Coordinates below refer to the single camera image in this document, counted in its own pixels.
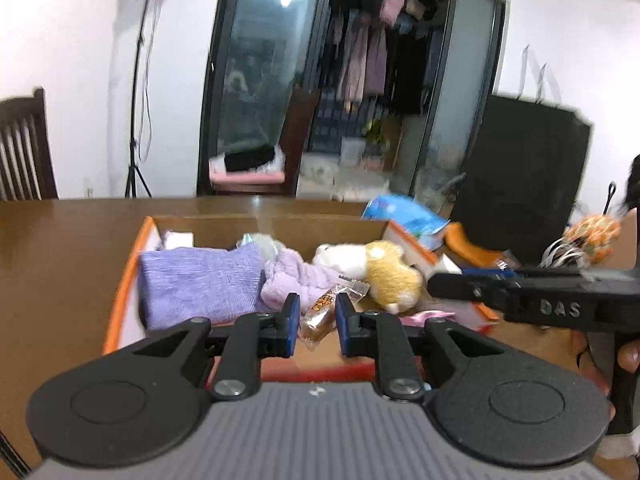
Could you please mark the black board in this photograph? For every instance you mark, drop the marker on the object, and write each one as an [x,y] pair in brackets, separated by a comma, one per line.
[525,170]

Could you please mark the dark wooden chair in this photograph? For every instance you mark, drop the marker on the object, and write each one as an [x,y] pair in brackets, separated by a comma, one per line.
[25,150]
[300,130]

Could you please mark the red cardboard box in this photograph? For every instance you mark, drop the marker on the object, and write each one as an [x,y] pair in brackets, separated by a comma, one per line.
[300,232]

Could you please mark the glass sliding door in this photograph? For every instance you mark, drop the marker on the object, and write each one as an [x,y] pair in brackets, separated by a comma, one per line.
[250,60]

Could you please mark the yellow plush toy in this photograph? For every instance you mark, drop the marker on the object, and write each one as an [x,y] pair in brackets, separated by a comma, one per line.
[395,280]

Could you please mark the pink folded cloth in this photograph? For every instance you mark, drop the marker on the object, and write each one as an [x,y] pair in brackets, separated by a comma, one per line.
[250,177]

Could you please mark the rack of hanging clothes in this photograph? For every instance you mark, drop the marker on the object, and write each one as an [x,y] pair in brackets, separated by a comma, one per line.
[365,60]

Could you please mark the black tripod stand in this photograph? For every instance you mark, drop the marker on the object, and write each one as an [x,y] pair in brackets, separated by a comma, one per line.
[136,110]

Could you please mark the light purple fluffy towel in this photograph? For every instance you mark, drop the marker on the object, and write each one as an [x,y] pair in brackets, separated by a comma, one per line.
[295,275]

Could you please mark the white plush toy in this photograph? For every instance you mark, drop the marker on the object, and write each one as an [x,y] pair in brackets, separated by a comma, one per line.
[340,257]

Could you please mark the purple knit cloth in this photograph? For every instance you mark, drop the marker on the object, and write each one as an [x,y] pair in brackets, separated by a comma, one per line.
[200,280]

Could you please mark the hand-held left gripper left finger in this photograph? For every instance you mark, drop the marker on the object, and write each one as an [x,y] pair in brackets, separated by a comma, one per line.
[292,325]

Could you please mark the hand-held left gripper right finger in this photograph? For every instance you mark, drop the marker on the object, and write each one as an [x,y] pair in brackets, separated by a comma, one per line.
[342,325]

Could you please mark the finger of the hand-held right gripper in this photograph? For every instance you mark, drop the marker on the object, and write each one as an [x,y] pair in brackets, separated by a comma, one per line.
[460,287]

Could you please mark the orange plastic item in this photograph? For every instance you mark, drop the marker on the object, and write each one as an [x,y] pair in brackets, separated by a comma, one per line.
[465,247]

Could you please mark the iridescent plastic wrap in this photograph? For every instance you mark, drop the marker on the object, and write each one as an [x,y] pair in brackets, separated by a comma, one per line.
[262,245]

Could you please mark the brown snack packet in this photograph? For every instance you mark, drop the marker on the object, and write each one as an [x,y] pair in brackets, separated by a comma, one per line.
[317,317]

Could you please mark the person's right hand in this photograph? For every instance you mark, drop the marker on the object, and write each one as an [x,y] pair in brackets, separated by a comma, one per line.
[595,360]

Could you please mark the bright pink soft item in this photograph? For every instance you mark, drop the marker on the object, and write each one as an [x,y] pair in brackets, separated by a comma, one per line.
[430,317]

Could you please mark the light blue wipes pack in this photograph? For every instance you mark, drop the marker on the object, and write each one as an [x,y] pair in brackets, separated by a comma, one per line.
[400,215]

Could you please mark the black folded cloth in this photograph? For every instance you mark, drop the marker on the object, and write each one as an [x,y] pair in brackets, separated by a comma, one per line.
[247,157]

